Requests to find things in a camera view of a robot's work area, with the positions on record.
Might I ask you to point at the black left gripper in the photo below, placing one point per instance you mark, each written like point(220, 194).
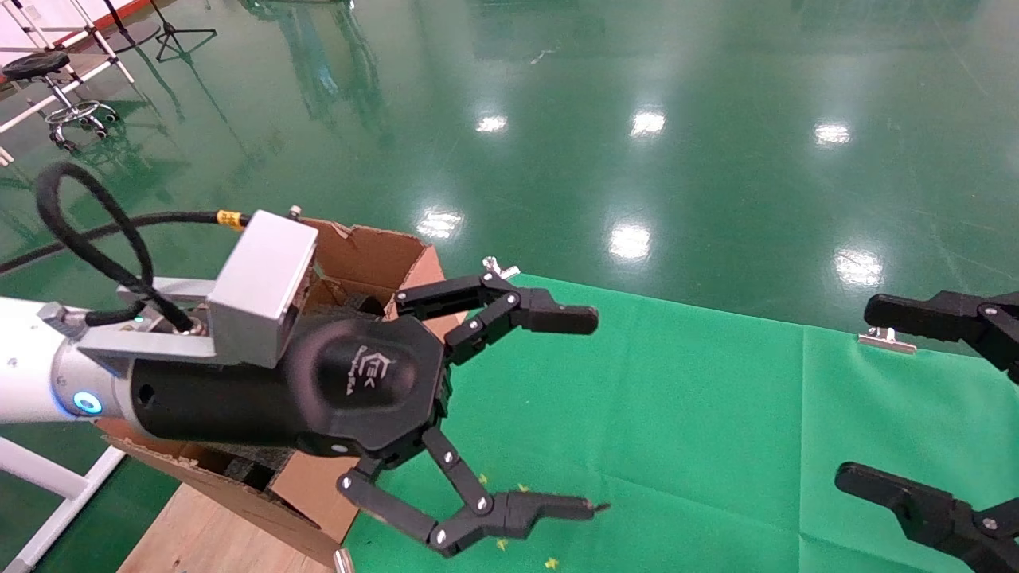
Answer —
point(358, 382)

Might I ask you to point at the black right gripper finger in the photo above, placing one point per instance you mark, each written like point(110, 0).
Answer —
point(939, 314)
point(939, 517)

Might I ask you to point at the large open cardboard carton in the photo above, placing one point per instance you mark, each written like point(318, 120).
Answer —
point(366, 255)

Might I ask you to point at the silver cloth clip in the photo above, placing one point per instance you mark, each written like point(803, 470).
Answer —
point(888, 341)
point(343, 561)
point(501, 269)

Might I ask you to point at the green table cloth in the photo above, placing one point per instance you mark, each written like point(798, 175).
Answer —
point(716, 430)

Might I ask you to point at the black tripod stand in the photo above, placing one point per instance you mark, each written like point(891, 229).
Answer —
point(179, 36)

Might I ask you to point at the black round base stand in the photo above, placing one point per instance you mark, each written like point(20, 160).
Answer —
point(131, 32)

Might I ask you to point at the black round stool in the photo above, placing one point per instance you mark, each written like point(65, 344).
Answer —
point(36, 64)

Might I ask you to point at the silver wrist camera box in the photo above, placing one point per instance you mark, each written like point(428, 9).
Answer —
point(263, 286)

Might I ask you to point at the white table leg frame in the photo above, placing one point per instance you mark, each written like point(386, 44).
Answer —
point(64, 485)

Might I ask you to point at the white metal rack frame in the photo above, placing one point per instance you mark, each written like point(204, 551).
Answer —
point(95, 36)

